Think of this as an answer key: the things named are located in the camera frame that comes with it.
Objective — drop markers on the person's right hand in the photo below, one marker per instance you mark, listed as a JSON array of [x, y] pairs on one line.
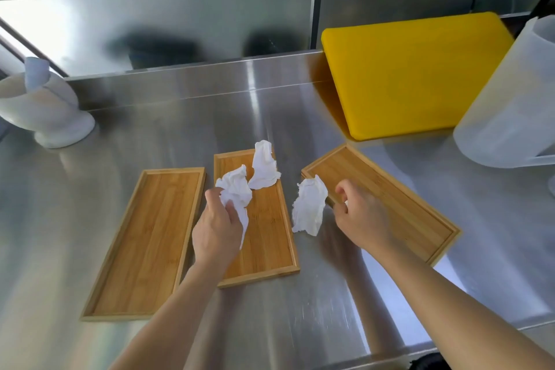
[[364, 222]]

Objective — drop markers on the black object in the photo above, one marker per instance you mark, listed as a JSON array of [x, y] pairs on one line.
[[429, 362]]

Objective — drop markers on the person's right forearm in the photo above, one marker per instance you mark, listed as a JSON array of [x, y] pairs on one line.
[[446, 309]]

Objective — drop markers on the rectangular bamboo tray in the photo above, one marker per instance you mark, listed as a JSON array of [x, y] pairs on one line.
[[403, 209], [269, 235], [147, 239]]

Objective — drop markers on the white cloth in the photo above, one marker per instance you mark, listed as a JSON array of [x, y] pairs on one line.
[[263, 168], [308, 207], [237, 190]]

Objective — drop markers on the person's left forearm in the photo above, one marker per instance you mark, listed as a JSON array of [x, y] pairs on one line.
[[177, 317]]

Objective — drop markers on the translucent plastic pitcher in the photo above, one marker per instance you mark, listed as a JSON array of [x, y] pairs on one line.
[[507, 114]]

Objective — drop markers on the yellow plastic cutting board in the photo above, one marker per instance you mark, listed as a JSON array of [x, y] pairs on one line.
[[412, 75]]

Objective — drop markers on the person's right thumb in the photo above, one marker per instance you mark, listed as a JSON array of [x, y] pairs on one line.
[[340, 210]]

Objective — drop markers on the person's left hand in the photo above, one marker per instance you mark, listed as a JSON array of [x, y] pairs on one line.
[[214, 235]]

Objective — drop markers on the white stone mortar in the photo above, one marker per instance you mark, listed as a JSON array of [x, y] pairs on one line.
[[47, 114]]

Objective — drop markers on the white stone pestle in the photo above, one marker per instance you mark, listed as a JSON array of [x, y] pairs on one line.
[[35, 72]]

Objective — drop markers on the person's left thumb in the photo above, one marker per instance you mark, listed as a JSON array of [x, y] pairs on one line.
[[234, 214]]

